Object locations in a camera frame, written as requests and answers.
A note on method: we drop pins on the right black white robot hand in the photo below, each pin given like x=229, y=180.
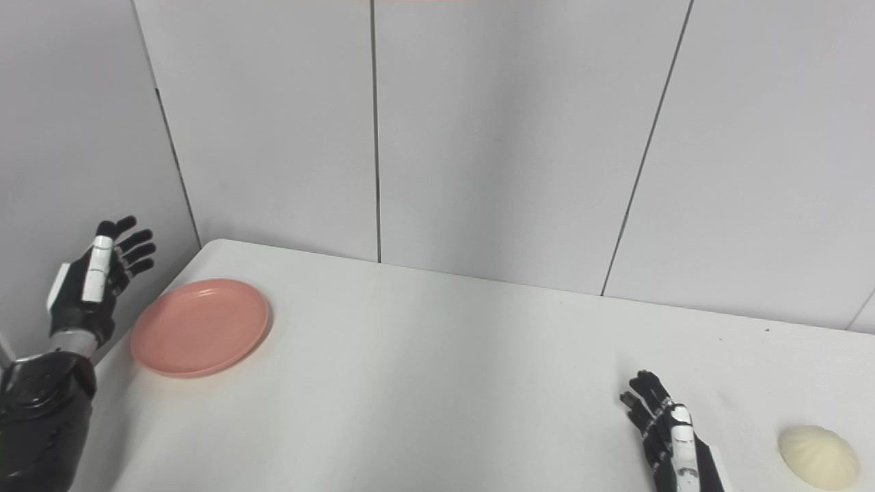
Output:
x=673, y=441

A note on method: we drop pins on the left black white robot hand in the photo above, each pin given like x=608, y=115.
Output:
x=92, y=287

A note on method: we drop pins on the cream steamed bun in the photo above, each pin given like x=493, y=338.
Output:
x=819, y=456

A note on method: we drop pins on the pink round plate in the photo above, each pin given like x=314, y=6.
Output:
x=200, y=326

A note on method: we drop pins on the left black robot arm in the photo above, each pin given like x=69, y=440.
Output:
x=44, y=417

